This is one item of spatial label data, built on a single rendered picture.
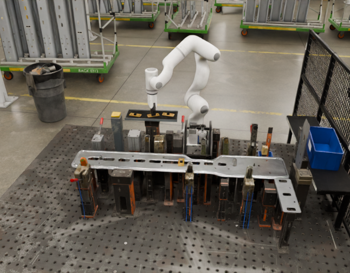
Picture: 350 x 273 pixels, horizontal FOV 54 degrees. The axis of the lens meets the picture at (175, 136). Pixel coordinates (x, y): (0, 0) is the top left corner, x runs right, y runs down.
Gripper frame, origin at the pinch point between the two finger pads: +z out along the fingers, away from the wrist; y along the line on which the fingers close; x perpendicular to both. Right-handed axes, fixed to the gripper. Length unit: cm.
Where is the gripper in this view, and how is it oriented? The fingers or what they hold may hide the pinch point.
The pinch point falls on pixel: (153, 112)
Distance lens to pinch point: 243.9
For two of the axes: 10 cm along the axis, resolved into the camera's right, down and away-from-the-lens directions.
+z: 0.0, 8.5, 5.3
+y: 2.8, 5.0, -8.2
